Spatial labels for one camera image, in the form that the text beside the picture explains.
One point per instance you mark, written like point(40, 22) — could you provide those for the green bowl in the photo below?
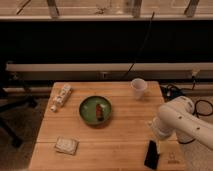
point(87, 109)

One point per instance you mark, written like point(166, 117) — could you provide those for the black slanted rod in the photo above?
point(142, 46)

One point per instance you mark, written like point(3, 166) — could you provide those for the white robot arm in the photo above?
point(176, 115)

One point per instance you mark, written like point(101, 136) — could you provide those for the black rectangular eraser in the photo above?
point(152, 156)

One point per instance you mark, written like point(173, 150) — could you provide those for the white wrapped packet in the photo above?
point(66, 145)

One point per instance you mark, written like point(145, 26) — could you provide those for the red brown food item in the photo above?
point(99, 112)

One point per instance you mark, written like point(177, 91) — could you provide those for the white baseboard heater rail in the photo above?
point(113, 71)

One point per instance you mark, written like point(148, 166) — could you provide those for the white tube package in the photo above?
point(60, 99)

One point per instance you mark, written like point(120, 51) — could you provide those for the blue power box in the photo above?
point(172, 94)

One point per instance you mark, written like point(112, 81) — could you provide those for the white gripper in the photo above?
point(159, 137)

